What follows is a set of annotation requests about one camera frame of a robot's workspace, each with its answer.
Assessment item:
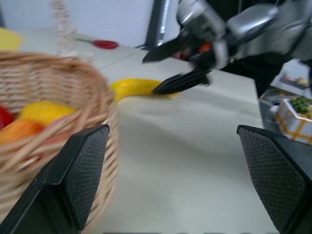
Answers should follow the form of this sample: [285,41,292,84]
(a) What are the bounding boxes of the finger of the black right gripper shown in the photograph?
[151,67,212,96]
[142,36,190,64]

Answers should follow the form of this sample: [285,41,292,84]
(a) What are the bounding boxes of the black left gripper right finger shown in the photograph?
[236,124,312,234]

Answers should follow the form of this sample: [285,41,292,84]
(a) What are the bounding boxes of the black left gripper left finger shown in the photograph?
[0,124,110,234]

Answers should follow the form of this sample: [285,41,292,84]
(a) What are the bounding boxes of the yellow banana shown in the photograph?
[110,78,181,103]

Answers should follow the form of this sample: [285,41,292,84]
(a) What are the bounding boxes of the pink peach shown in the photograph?
[36,116,74,149]

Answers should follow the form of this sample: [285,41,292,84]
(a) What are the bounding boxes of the white and yellow planter box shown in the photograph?
[275,97,312,142]

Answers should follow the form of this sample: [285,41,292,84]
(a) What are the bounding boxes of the yellow lemon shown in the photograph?
[18,101,78,126]

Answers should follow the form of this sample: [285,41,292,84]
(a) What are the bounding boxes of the orange fruit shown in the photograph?
[0,119,46,145]

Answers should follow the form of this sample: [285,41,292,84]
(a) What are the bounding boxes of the green plant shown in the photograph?
[289,95,312,114]

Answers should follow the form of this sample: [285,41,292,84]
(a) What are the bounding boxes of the red fruit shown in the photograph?
[0,105,14,130]

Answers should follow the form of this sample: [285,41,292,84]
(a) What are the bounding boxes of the grey tray with items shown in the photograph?
[278,76,312,90]

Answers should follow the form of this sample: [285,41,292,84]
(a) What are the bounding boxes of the yellow sheet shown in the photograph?
[0,27,23,52]

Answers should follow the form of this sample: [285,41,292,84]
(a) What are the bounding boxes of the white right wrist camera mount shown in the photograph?
[175,0,230,71]

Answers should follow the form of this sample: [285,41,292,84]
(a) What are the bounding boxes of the black upright post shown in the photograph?
[145,0,181,50]

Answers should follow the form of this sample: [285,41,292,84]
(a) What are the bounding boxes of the red-handled scissors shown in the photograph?
[75,38,119,50]

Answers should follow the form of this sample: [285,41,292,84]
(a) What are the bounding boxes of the woven wicker basket with handle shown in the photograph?
[0,0,120,234]

